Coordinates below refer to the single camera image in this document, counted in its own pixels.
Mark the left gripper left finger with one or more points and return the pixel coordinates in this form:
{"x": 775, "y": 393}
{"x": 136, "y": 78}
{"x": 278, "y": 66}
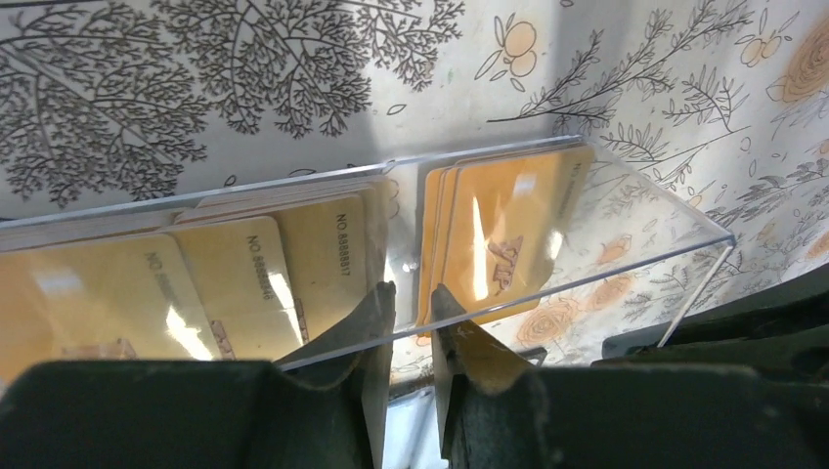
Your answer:
{"x": 322, "y": 406}

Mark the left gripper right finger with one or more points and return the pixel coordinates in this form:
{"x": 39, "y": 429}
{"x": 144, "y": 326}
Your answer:
{"x": 496, "y": 410}

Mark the floral pattern table mat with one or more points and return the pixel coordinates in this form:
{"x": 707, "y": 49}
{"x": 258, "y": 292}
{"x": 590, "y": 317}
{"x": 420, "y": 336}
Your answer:
{"x": 713, "y": 116}

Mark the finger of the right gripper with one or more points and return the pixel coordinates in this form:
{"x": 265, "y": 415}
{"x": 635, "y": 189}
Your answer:
{"x": 781, "y": 332}

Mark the gold credit cards stack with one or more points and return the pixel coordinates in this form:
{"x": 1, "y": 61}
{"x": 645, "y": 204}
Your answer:
{"x": 242, "y": 276}

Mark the clear plastic card box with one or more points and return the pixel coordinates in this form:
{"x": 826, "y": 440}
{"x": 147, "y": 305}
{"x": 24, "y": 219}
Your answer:
{"x": 388, "y": 246}

